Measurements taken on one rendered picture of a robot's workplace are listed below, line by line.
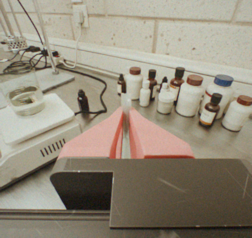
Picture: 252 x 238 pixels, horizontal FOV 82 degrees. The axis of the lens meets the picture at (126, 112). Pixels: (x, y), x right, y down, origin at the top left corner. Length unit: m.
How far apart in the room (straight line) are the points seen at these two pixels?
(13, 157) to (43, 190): 0.08
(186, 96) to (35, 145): 0.36
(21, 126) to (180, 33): 0.51
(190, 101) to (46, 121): 0.35
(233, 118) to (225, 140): 0.06
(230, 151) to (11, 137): 0.43
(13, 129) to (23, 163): 0.06
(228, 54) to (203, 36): 0.09
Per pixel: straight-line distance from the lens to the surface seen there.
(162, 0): 0.59
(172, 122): 0.42
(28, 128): 0.30
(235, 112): 0.44
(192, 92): 0.42
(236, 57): 0.56
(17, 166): 0.32
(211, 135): 0.42
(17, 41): 0.64
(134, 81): 0.47
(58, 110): 0.33
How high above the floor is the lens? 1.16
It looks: 36 degrees down
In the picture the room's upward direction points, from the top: straight up
